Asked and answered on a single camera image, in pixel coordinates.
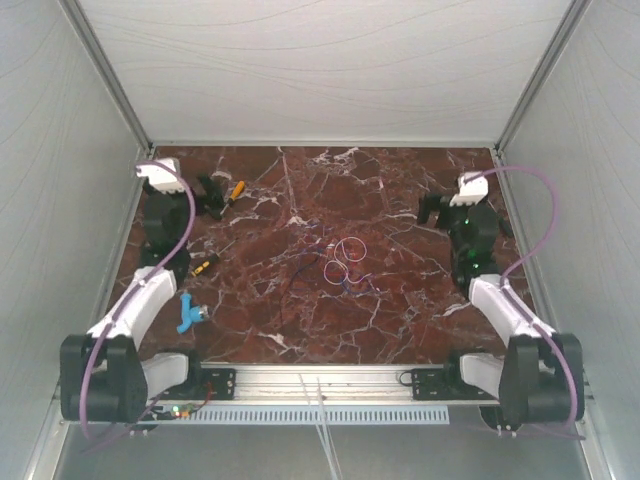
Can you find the orange handled screwdriver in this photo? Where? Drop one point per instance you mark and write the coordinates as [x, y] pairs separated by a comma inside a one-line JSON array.
[[235, 194]]

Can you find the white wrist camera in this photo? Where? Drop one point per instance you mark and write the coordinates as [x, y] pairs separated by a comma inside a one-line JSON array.
[[472, 188], [162, 175]]

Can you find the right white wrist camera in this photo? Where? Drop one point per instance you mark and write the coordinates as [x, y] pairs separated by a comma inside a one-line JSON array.
[[472, 188]]

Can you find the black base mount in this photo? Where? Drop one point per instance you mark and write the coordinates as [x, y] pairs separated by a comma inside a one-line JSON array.
[[442, 382], [214, 383]]

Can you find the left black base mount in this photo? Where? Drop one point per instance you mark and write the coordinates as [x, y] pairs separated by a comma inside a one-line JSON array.
[[214, 383]]

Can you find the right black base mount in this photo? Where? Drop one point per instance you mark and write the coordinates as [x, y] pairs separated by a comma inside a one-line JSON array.
[[442, 382]]

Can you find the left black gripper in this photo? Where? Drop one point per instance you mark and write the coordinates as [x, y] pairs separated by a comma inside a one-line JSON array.
[[213, 200]]

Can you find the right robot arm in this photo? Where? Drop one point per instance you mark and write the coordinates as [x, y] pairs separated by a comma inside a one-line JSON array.
[[539, 379]]

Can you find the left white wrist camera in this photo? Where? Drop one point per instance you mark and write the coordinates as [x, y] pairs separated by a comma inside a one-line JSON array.
[[162, 175]]

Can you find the small circuit board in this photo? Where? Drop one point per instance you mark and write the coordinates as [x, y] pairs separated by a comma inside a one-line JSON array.
[[169, 413]]

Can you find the blue plastic fitting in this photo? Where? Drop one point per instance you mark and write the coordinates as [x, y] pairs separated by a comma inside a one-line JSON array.
[[190, 313]]

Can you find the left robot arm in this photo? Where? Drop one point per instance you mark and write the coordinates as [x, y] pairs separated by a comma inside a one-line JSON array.
[[102, 378]]

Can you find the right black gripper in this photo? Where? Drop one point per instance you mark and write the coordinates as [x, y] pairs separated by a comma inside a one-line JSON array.
[[431, 202]]

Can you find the blue slotted cable duct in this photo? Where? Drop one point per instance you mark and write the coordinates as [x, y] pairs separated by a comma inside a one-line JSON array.
[[337, 415]]

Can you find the aluminium front rail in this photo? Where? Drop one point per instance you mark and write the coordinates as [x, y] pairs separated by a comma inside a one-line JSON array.
[[280, 384]]

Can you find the yellow black screwdriver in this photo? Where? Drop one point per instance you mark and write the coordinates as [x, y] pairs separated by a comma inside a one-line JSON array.
[[210, 261]]

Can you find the white zip ties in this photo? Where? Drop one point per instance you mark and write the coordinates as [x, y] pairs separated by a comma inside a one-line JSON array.
[[325, 436]]

